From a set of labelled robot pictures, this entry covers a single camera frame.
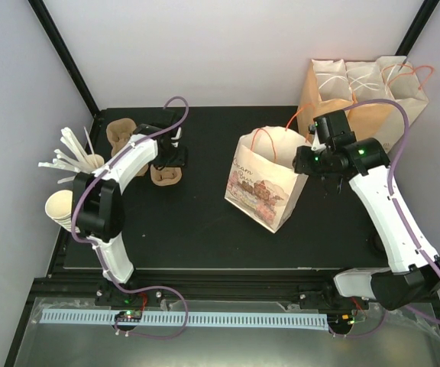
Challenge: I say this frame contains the orange paper bag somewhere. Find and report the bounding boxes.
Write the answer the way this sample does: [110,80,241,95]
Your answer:
[345,62,393,140]
[296,59,354,136]

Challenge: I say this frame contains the left orange paper bag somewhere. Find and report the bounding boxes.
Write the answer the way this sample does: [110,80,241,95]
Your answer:
[296,59,354,136]

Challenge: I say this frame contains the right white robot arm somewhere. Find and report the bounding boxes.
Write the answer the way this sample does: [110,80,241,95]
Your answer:
[293,110,440,310]

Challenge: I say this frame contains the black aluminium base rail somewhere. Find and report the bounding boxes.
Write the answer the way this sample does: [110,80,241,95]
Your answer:
[30,269,368,312]

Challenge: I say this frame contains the right black frame post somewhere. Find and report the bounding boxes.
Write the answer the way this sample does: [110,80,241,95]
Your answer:
[395,0,440,57]

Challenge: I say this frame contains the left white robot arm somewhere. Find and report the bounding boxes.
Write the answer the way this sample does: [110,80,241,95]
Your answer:
[71,109,188,305]

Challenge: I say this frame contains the stack of white paper cups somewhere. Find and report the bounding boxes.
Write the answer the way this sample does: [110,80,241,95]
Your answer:
[45,190,73,232]

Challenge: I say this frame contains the middle orange paper bag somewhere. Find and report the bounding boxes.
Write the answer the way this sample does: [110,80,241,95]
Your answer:
[345,62,393,140]

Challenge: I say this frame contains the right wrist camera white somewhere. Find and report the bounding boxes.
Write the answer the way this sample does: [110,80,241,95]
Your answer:
[308,122,326,152]

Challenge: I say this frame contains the left black frame post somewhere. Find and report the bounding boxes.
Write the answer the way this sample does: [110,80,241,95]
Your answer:
[27,0,100,117]

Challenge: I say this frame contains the black frame post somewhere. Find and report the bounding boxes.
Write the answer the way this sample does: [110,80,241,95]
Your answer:
[27,0,100,117]
[395,0,440,57]

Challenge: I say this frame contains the printed Cream Bear paper bag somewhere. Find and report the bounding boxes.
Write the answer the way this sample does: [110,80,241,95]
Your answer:
[225,107,312,233]

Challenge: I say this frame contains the white bag orange handles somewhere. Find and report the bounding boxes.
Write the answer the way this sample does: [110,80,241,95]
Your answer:
[374,56,435,153]

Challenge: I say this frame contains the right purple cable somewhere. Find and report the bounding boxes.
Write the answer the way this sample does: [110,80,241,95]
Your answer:
[344,98,440,326]

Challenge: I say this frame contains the light blue cable duct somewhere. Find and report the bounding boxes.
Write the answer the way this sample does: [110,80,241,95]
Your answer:
[40,309,328,331]

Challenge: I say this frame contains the back-left pulp cup carrier stack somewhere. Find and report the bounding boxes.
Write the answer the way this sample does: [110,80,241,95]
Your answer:
[106,118,137,157]

